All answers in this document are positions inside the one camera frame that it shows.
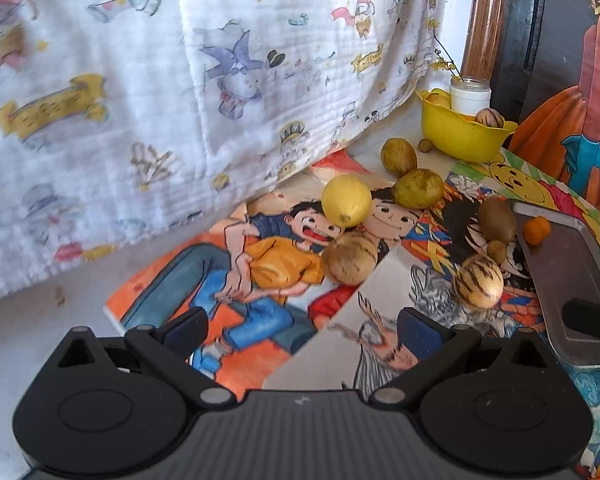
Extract yellow bear poster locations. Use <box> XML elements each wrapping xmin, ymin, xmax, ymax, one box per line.
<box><xmin>460</xmin><ymin>147</ymin><xmax>600</xmax><ymax>237</ymax></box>

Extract orange dress painting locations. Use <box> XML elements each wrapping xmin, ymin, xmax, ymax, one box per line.
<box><xmin>507</xmin><ymin>0</ymin><xmax>600</xmax><ymax>237</ymax></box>

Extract spiky-haired anime poster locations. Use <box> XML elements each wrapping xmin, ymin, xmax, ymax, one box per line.
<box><xmin>262</xmin><ymin>172</ymin><xmax>600</xmax><ymax>480</ymax></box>

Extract yellow-green passion fruit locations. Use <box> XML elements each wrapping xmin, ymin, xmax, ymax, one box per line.
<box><xmin>391</xmin><ymin>168</ymin><xmax>445</xmax><ymax>210</ymax></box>

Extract brownish passion fruit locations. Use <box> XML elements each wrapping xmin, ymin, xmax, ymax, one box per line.
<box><xmin>381</xmin><ymin>137</ymin><xmax>418</xmax><ymax>177</ymax></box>

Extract yellow flower sprig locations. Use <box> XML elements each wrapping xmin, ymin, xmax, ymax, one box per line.
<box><xmin>429</xmin><ymin>25</ymin><xmax>464</xmax><ymax>82</ymax></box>

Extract brown kiwi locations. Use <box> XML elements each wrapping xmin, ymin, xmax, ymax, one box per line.
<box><xmin>477</xmin><ymin>198</ymin><xmax>517</xmax><ymax>243</ymax></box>

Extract metal tray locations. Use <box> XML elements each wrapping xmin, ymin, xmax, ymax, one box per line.
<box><xmin>510</xmin><ymin>201</ymin><xmax>600</xmax><ymax>367</ymax></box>

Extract cartoon boys poster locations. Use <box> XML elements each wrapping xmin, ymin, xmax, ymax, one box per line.
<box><xmin>104</xmin><ymin>150</ymin><xmax>431</xmax><ymax>392</ymax></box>

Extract dark cabinet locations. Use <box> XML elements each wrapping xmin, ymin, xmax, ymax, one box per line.
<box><xmin>490</xmin><ymin>0</ymin><xmax>600</xmax><ymax>127</ymax></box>

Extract wooden frame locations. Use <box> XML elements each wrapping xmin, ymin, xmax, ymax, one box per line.
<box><xmin>461</xmin><ymin>0</ymin><xmax>511</xmax><ymax>92</ymax></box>

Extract yellow plastic bowl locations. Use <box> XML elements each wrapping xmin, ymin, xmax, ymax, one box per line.
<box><xmin>414</xmin><ymin>89</ymin><xmax>519</xmax><ymax>164</ymax></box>

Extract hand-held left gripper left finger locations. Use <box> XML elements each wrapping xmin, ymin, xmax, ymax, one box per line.
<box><xmin>55</xmin><ymin>306</ymin><xmax>238</xmax><ymax>408</ymax></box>

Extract yellow lemon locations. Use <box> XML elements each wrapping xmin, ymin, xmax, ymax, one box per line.
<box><xmin>321</xmin><ymin>175</ymin><xmax>373</xmax><ymax>228</ymax></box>

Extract white jar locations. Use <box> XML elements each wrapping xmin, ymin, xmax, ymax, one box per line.
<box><xmin>449</xmin><ymin>76</ymin><xmax>492</xmax><ymax>116</ymax></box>

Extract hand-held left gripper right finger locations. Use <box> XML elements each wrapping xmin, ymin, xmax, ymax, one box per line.
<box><xmin>369</xmin><ymin>308</ymin><xmax>556</xmax><ymax>407</ymax></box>

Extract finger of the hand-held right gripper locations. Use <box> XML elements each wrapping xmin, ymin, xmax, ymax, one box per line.
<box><xmin>563</xmin><ymin>298</ymin><xmax>600</xmax><ymax>348</ymax></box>

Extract white cartoon printed cloth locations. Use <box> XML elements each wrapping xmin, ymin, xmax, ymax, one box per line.
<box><xmin>0</xmin><ymin>0</ymin><xmax>462</xmax><ymax>311</ymax></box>

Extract striped pepino melon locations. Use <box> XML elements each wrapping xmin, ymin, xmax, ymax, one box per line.
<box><xmin>475</xmin><ymin>108</ymin><xmax>506</xmax><ymax>129</ymax></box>
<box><xmin>452</xmin><ymin>254</ymin><xmax>505</xmax><ymax>306</ymax></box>
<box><xmin>321</xmin><ymin>232</ymin><xmax>379</xmax><ymax>286</ymax></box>

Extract small orange kumquat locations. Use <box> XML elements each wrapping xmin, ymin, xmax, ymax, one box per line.
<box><xmin>523</xmin><ymin>216</ymin><xmax>552</xmax><ymax>246</ymax></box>

